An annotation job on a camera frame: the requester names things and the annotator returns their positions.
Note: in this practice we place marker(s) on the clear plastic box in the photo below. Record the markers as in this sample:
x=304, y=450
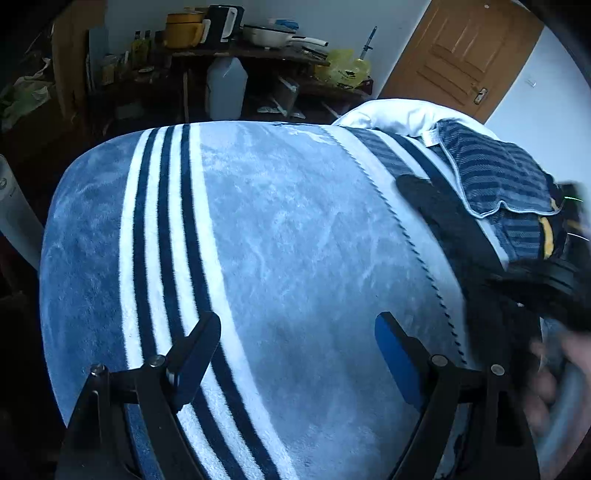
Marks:
x=285, y=94

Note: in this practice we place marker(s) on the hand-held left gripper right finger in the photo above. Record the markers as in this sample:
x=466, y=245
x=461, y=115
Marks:
x=397, y=360

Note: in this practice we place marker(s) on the pale crumpled plastic bag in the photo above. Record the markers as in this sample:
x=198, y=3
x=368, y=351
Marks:
x=25, y=94

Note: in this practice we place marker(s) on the black garment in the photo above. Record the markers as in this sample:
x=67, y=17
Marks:
x=443, y=212

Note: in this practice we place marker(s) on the yellow plastic bag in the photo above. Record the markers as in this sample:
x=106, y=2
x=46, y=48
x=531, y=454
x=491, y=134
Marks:
x=341, y=67

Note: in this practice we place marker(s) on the yellow cooking pot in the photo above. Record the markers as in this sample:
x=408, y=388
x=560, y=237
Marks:
x=182, y=30

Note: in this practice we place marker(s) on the person's right hand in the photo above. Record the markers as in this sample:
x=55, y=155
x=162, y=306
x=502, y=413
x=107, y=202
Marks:
x=561, y=369

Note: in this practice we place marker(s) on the dark wooden table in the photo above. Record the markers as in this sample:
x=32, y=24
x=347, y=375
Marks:
x=258, y=54

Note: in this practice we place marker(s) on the white tower appliance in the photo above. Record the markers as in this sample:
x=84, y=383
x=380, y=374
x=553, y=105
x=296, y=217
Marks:
x=16, y=207

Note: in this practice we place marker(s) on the green glass bottle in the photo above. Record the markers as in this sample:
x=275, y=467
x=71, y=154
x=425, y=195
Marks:
x=147, y=47
x=136, y=48

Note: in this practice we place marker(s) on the white pillow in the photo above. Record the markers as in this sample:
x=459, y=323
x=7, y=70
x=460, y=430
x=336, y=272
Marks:
x=392, y=115

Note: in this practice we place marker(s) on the white frying pan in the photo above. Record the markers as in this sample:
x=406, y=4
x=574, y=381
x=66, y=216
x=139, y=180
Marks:
x=265, y=37

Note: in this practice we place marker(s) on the brown wooden cabinet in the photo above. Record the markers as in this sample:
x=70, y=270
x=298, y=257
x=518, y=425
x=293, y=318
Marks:
x=76, y=55

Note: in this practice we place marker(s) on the wooden door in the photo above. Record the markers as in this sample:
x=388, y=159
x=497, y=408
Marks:
x=457, y=55

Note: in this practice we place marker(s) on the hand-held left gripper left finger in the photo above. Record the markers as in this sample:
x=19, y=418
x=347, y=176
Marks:
x=187, y=385

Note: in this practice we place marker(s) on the blue striped bed blanket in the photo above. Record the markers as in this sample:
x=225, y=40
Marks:
x=300, y=230

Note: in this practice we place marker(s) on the clear plastic jug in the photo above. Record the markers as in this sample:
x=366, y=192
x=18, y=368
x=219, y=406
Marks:
x=226, y=90

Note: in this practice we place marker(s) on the black electric kettle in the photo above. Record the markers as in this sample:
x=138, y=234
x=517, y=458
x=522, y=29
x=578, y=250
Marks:
x=224, y=23

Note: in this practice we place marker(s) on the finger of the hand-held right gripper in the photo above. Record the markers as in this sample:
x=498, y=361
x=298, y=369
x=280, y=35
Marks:
x=545, y=279

